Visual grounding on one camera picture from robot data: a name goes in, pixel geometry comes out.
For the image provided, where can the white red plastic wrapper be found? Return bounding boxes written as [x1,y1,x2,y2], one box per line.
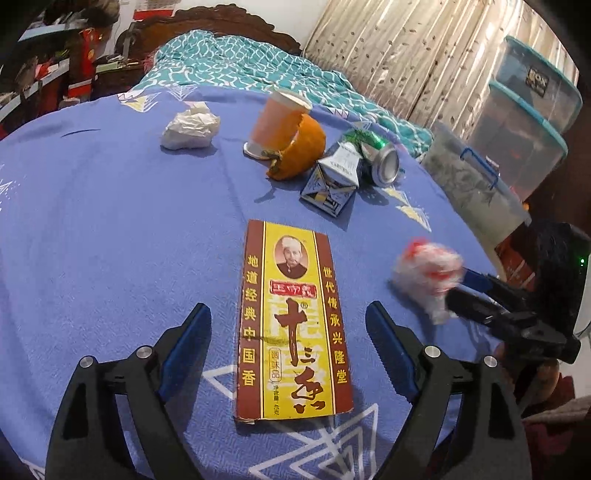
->
[392,237,465,324]

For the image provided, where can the carved wooden headboard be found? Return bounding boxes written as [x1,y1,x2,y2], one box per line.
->
[115,7,303,70]

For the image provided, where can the white tissue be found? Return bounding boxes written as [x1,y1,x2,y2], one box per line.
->
[161,102,220,151]

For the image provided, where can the beige leaf print curtain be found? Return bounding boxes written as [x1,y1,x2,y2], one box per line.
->
[302,0,522,134]

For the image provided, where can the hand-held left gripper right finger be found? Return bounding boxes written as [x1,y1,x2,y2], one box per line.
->
[365,301,532,480]

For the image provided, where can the cluttered wooden dresser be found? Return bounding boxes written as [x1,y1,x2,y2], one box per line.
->
[0,0,148,139]

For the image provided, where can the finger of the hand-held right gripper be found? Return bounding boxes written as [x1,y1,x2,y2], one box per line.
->
[462,269,532,303]
[445,287,513,330]

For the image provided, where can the teal patterned blanket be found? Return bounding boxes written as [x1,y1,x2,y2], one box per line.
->
[139,30,435,160]

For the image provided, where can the orange peel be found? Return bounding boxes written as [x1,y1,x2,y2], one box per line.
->
[266,113,327,181]

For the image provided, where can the crushed blue white carton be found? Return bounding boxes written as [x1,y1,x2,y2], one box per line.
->
[300,141,362,217]

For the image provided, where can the small clear teal-lid storage bin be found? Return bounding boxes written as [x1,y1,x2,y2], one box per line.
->
[492,34,583,132]

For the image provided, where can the large clear teal-lid storage bin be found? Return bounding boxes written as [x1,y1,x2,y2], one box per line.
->
[462,80,568,199]

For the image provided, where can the stacked clear storage bins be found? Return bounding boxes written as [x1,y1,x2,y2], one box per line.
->
[420,121,534,250]

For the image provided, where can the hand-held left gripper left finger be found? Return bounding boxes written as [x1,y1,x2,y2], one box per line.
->
[46,302,213,480]

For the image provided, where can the red yellow wall calendar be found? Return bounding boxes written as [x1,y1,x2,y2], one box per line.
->
[131,0,162,21]

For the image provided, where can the yellow brown seasoning box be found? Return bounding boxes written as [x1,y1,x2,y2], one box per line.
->
[233,219,355,423]

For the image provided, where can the crushed green can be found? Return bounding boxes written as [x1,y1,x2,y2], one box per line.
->
[344,129,400,188]

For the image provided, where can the orange paper cup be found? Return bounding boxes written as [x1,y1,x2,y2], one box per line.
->
[243,90,313,160]

